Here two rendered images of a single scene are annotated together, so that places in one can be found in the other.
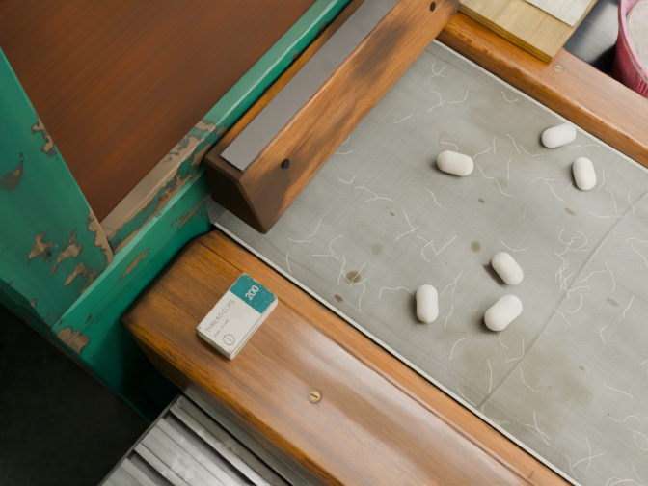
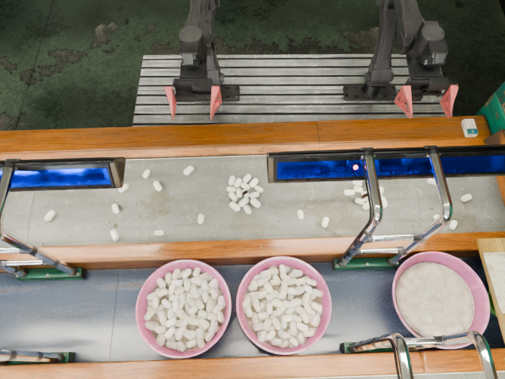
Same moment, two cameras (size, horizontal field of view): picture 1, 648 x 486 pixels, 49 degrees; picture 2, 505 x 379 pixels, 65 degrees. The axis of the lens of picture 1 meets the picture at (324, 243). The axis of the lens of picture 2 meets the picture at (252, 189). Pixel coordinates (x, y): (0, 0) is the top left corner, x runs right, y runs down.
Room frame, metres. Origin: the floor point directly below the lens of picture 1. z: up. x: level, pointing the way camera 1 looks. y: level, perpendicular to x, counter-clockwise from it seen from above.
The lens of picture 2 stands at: (0.43, -0.93, 1.90)
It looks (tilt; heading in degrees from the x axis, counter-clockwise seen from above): 66 degrees down; 151
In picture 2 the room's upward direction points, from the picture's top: 1 degrees counter-clockwise
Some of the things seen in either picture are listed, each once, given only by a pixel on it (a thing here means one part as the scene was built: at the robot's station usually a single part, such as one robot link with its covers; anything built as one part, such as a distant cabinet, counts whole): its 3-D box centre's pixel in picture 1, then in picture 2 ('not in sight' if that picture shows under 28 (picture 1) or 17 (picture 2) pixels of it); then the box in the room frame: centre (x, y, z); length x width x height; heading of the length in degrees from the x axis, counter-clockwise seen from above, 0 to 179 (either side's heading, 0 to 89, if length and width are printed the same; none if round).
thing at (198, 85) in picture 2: not in sight; (207, 102); (-0.17, -0.73, 1.07); 0.09 x 0.07 x 0.07; 149
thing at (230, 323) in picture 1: (237, 315); (469, 128); (0.16, 0.06, 0.77); 0.06 x 0.04 x 0.02; 151
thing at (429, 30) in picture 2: not in sight; (423, 40); (-0.02, -0.15, 1.12); 0.12 x 0.09 x 0.12; 149
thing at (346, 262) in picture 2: not in sight; (379, 216); (0.28, -0.46, 0.90); 0.20 x 0.19 x 0.45; 61
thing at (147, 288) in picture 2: not in sight; (185, 308); (0.19, -1.03, 0.72); 0.27 x 0.27 x 0.10
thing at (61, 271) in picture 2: not in sight; (20, 228); (-0.19, -1.31, 0.90); 0.20 x 0.19 x 0.45; 61
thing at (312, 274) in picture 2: not in sight; (282, 305); (0.33, -0.78, 0.72); 0.27 x 0.27 x 0.10
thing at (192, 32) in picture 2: not in sight; (196, 41); (-0.33, -0.67, 1.12); 0.12 x 0.09 x 0.12; 149
